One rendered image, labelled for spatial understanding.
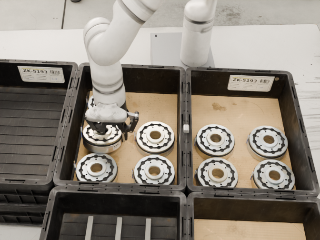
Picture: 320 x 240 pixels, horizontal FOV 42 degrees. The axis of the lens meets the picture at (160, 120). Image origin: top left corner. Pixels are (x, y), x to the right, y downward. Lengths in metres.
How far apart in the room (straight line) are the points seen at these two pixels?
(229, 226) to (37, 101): 0.64
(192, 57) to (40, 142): 0.54
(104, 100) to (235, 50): 0.79
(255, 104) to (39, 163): 0.63
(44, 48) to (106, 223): 0.82
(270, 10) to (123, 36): 2.33
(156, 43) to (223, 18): 1.54
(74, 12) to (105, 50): 2.16
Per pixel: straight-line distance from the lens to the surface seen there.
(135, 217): 1.01
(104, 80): 0.90
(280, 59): 1.62
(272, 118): 1.23
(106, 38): 0.82
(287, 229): 1.05
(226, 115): 1.20
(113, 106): 0.94
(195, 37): 1.29
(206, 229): 1.01
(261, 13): 3.05
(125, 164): 1.09
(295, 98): 1.18
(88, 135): 1.08
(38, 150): 1.15
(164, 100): 1.22
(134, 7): 0.81
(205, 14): 1.24
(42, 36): 1.68
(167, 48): 1.43
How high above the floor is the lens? 1.74
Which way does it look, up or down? 51 degrees down
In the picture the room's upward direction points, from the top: 2 degrees clockwise
